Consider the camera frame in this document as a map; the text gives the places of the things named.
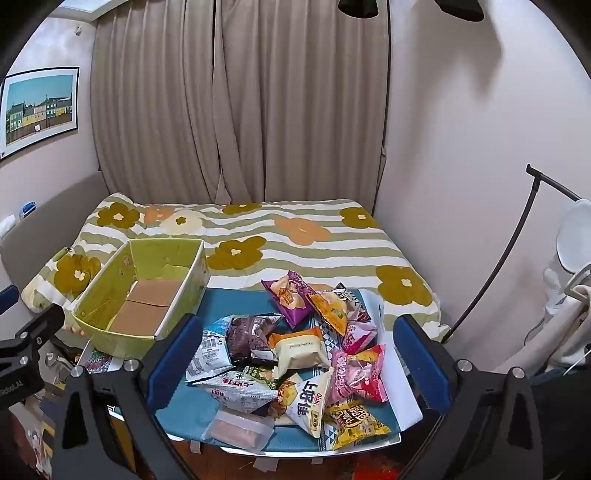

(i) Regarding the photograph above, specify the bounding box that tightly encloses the yellow pillows snack bag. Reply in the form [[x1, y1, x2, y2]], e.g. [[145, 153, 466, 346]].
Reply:
[[325, 400, 391, 450]]

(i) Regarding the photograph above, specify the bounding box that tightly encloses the pink strawberry snack bag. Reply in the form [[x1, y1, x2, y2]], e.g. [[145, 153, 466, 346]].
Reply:
[[328, 344, 388, 405]]

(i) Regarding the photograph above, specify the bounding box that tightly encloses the light blue white snack bag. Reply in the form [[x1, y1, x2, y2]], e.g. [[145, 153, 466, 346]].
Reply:
[[185, 316, 233, 384]]

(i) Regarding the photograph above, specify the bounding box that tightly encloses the small pink candy bag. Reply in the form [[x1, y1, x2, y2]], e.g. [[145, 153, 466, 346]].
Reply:
[[342, 321, 378, 355]]

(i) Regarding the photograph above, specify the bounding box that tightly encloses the dark brown snack bag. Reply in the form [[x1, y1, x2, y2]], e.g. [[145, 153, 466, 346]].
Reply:
[[226, 313, 284, 363]]

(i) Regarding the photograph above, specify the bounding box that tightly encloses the cream orange bread pack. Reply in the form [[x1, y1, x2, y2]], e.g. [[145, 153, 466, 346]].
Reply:
[[269, 326, 331, 380]]

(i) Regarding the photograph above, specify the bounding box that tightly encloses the purple snack bag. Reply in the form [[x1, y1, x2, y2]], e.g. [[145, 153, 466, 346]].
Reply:
[[260, 271, 315, 329]]

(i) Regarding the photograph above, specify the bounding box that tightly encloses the green beef cracker pack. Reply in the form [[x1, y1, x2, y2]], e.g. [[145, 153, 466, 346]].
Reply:
[[242, 366, 276, 383]]

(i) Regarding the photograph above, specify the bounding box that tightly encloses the grey padded headboard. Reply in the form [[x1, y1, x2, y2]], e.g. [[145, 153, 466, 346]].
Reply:
[[1, 171, 109, 291]]

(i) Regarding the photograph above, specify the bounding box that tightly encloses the green cardboard box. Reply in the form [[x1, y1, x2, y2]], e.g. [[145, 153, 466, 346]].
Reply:
[[71, 237, 211, 359]]

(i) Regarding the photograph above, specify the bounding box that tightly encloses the white red snack bag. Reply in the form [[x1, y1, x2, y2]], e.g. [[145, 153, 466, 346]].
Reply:
[[190, 370, 277, 413]]

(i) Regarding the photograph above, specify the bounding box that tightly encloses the blue white charger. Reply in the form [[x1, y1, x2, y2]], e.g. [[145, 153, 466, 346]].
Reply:
[[19, 201, 37, 219]]

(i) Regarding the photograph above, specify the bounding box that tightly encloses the clear pink sachet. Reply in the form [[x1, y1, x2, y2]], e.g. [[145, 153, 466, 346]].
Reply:
[[201, 408, 274, 452]]

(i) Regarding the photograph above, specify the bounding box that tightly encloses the black white snack bag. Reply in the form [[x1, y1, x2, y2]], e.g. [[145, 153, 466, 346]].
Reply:
[[332, 283, 370, 323]]

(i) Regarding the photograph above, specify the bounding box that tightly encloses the blue patterned table cloth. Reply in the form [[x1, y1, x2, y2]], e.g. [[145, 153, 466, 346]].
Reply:
[[108, 287, 424, 458]]

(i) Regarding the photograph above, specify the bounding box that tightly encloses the orange snack bag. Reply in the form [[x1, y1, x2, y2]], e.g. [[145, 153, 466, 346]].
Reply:
[[308, 291, 348, 336]]

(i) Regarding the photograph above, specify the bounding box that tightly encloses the white round lamp head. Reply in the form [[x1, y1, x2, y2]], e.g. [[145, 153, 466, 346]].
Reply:
[[556, 199, 591, 274]]

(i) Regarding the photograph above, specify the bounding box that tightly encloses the black lamp stand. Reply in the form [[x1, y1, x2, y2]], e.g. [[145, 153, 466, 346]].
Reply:
[[440, 163, 583, 343]]

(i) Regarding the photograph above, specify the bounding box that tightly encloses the floral striped bed duvet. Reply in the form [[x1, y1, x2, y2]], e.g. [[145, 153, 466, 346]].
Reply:
[[21, 193, 449, 340]]

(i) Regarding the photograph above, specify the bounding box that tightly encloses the framed houses picture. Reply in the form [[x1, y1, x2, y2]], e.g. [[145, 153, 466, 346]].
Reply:
[[1, 67, 80, 159]]

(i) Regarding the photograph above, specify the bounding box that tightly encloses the beige pleated curtain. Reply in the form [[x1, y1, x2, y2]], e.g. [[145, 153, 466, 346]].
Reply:
[[90, 1, 390, 209]]

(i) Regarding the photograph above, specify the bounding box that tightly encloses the white wall socket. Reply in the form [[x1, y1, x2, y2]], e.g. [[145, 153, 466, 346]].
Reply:
[[0, 215, 17, 238]]

